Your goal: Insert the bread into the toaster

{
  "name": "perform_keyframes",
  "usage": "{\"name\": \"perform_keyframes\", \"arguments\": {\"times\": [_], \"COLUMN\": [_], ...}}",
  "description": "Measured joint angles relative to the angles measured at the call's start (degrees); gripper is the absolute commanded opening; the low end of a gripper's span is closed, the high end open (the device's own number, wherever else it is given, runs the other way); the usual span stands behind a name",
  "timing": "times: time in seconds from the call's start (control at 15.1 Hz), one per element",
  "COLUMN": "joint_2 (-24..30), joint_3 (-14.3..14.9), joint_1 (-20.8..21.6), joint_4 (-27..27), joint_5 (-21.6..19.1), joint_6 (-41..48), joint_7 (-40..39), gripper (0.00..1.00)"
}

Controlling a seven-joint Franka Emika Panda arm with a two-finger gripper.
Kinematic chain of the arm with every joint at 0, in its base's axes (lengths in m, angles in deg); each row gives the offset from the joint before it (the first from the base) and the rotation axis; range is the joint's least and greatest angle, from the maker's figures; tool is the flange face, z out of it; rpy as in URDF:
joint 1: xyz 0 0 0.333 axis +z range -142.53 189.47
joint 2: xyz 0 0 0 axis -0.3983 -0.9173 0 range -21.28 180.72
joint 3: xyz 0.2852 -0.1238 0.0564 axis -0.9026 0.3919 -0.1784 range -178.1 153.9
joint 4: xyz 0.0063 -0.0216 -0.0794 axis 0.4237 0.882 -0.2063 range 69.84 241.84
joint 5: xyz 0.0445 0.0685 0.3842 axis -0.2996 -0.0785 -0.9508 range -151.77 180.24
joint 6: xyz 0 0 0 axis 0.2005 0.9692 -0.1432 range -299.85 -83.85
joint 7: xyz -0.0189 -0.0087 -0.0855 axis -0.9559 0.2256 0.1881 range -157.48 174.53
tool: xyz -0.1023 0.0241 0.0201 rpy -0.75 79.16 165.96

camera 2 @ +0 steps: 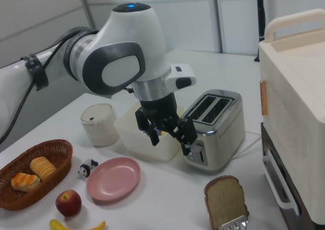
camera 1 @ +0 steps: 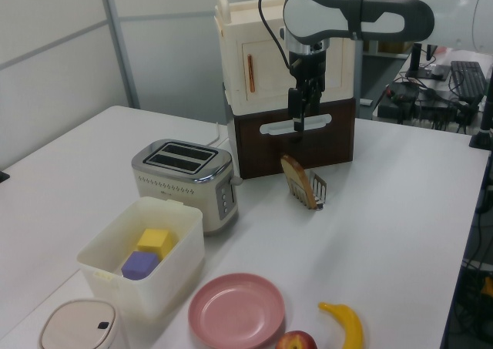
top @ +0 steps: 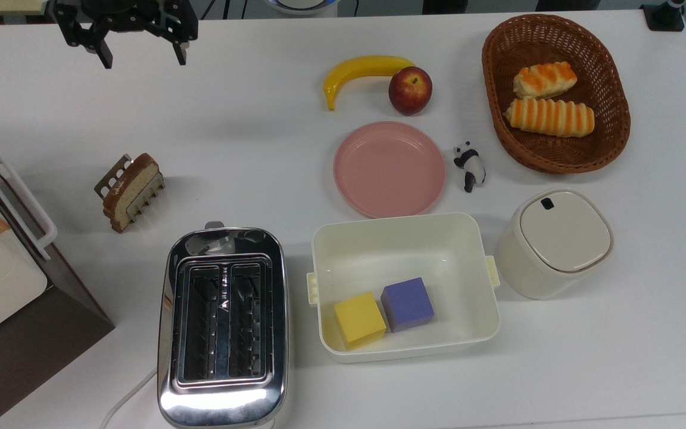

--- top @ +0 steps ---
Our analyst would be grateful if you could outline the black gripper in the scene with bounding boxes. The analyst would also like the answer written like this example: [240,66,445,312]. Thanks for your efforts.
[51,0,199,70]

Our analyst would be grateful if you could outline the black camera stand base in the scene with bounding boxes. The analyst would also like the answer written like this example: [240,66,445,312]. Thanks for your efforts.
[640,0,686,32]

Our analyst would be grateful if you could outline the pink plate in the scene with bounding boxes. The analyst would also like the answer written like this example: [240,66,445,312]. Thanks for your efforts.
[332,121,447,219]

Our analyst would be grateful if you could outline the short striped bread roll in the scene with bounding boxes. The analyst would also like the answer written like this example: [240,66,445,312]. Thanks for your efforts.
[512,61,579,101]

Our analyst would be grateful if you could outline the red apple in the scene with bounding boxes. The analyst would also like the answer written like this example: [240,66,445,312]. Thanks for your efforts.
[388,66,434,117]

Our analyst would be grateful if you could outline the panda figurine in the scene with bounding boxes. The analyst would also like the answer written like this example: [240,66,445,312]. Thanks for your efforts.
[453,141,487,194]

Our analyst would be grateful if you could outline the chrome and cream toaster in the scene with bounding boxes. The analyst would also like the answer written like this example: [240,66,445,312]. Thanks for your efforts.
[157,221,291,429]

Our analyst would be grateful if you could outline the toast bread slice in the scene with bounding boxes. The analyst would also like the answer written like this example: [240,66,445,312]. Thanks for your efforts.
[103,153,162,234]

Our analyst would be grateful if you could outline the yellow foam cube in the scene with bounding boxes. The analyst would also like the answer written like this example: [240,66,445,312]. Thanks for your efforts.
[333,291,388,352]

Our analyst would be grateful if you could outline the brown wicker basket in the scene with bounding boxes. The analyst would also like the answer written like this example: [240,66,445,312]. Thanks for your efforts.
[481,14,632,175]

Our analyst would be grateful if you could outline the purple foam cube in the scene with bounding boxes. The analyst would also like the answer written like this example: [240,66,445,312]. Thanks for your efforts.
[380,276,436,334]

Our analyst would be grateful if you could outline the long striped bread roll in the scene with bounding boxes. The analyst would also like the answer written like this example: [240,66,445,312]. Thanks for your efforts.
[503,97,596,139]

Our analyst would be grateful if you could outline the white round lid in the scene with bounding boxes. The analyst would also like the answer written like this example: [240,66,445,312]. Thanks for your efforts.
[493,188,615,301]

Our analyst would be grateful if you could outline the brown drawer box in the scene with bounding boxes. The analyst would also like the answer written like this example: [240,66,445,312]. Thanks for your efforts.
[0,139,116,429]

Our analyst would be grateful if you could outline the white toaster power cable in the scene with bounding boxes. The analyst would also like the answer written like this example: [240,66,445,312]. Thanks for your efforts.
[99,368,160,429]

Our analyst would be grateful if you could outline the white plastic container box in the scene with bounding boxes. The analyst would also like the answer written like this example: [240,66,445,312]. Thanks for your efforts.
[305,212,502,365]

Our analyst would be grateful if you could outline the white drawer handle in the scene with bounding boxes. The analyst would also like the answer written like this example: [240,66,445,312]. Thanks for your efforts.
[0,154,59,262]

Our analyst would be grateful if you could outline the yellow banana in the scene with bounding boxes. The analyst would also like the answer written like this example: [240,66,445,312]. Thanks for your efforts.
[323,55,417,112]

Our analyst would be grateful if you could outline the metal toast rack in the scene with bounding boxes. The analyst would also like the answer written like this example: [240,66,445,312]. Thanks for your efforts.
[93,153,167,220]

